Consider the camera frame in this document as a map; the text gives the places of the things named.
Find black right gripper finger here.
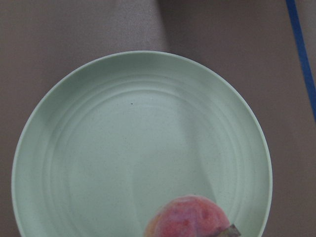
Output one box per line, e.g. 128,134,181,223
217,224,241,237

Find yellow-pink peach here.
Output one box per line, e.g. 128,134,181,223
144,195,230,237

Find light green plate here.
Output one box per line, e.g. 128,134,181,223
11,51,272,237

